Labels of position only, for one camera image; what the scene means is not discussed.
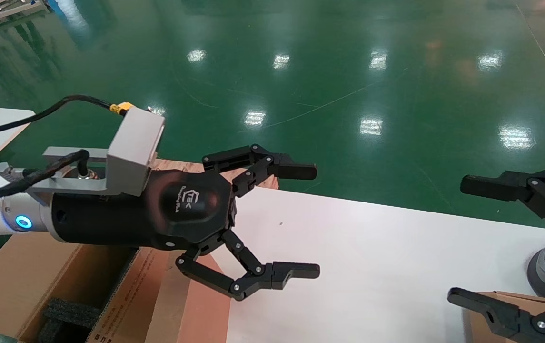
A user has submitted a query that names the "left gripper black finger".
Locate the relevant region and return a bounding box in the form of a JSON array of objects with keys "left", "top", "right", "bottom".
[
  {"left": 202, "top": 144, "right": 318, "bottom": 198},
  {"left": 176, "top": 229, "right": 321, "bottom": 302}
]

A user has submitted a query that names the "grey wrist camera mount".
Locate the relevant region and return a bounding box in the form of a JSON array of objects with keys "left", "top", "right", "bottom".
[{"left": 27, "top": 106, "right": 166, "bottom": 197}]

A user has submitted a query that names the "big open cardboard box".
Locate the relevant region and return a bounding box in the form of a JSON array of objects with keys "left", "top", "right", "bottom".
[{"left": 0, "top": 231, "right": 192, "bottom": 343}]

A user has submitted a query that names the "black cable with yellow plug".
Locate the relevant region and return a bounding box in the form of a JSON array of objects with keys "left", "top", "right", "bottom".
[{"left": 0, "top": 94, "right": 135, "bottom": 142}]

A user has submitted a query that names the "black foam insert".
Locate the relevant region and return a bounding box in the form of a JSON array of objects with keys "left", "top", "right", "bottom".
[{"left": 38, "top": 298, "right": 105, "bottom": 343}]

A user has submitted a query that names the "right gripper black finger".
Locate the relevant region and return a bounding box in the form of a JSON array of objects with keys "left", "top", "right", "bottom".
[
  {"left": 460, "top": 167, "right": 545, "bottom": 239},
  {"left": 447, "top": 287, "right": 545, "bottom": 343}
]

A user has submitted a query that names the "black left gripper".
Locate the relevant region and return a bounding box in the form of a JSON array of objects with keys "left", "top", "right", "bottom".
[{"left": 46, "top": 169, "right": 238, "bottom": 252}]

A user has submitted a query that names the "short black sleeved cable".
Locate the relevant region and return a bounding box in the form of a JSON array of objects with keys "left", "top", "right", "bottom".
[{"left": 0, "top": 149, "right": 90, "bottom": 199}]

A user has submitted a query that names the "small brown cardboard box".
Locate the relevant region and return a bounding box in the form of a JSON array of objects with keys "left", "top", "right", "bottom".
[{"left": 464, "top": 291, "right": 545, "bottom": 343}]

